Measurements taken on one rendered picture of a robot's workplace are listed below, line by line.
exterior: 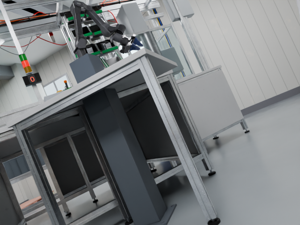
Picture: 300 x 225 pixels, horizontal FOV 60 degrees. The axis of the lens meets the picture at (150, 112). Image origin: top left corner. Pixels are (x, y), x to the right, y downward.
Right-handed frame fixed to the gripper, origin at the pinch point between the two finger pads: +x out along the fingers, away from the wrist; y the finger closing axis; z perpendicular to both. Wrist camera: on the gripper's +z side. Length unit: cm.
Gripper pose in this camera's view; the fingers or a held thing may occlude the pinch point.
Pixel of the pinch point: (137, 46)
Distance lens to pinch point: 186.4
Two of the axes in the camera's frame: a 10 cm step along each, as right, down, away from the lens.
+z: -3.4, 7.0, 6.3
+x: 9.2, 3.7, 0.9
